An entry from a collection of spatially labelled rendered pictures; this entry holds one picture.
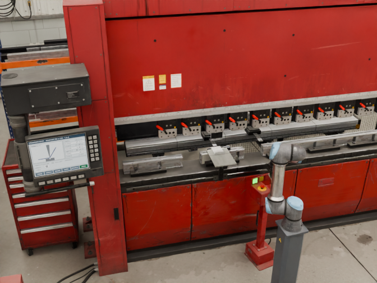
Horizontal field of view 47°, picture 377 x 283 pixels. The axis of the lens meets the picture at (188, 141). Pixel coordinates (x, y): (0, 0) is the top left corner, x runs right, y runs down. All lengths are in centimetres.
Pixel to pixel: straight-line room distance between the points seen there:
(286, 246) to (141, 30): 187
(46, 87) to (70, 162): 53
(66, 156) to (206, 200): 144
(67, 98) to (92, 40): 45
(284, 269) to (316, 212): 110
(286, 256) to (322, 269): 84
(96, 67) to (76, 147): 56
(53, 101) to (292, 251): 199
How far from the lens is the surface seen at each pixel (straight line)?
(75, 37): 295
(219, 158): 362
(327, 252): 438
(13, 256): 445
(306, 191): 420
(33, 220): 408
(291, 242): 333
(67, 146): 286
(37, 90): 272
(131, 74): 328
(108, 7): 311
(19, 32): 744
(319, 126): 437
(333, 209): 454
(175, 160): 368
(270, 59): 354
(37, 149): 286
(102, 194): 348
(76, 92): 274
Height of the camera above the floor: 287
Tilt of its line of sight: 29 degrees down
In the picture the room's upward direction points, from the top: straight up
